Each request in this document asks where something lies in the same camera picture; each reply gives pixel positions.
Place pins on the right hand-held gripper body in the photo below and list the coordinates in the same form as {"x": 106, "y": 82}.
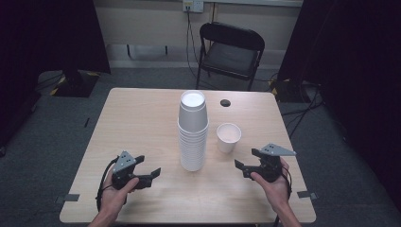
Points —
{"x": 271, "y": 167}

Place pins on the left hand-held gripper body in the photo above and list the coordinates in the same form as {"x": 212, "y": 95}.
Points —
{"x": 124, "y": 165}

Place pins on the single white foam cup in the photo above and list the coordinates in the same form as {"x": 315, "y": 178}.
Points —
{"x": 227, "y": 140}

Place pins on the stack of white foam cups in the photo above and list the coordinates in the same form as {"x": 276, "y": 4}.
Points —
{"x": 192, "y": 142}

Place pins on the person's right hand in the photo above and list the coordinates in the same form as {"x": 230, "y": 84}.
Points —
{"x": 275, "y": 190}

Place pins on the person's left hand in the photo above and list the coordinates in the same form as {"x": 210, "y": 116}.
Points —
{"x": 115, "y": 198}

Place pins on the grey tape strip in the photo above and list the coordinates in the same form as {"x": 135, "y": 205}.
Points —
{"x": 305, "y": 194}
{"x": 71, "y": 197}

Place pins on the small black floor tape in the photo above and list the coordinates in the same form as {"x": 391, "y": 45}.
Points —
{"x": 87, "y": 122}

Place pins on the black round table grommet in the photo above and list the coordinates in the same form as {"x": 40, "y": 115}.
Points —
{"x": 225, "y": 103}

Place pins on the black floor box yellow tape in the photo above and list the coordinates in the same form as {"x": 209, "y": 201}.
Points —
{"x": 285, "y": 91}

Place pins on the black stand base yellow tape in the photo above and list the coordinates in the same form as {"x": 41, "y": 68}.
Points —
{"x": 75, "y": 85}

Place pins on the black folding chair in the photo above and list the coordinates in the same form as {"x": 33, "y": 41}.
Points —
{"x": 231, "y": 56}

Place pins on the dark curtain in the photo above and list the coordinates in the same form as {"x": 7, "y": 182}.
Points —
{"x": 356, "y": 63}
{"x": 47, "y": 38}

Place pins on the grey metal wall plate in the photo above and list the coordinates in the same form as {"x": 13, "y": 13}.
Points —
{"x": 146, "y": 52}

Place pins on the white wall socket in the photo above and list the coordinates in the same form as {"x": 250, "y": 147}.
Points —
{"x": 193, "y": 5}

